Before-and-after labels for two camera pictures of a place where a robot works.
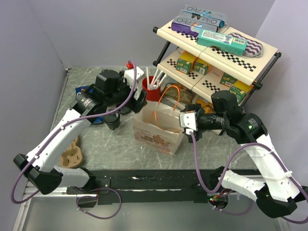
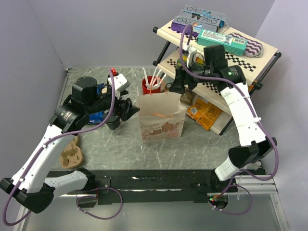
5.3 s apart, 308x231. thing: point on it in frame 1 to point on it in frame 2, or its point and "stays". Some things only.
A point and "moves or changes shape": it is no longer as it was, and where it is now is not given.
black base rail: x=156 y=186 stays
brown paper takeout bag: x=158 y=128 moves or changes shape
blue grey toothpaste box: x=196 y=12 stays
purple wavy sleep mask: x=253 y=49 stays
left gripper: x=135 y=105 to x=129 y=109
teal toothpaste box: x=233 y=45 stays
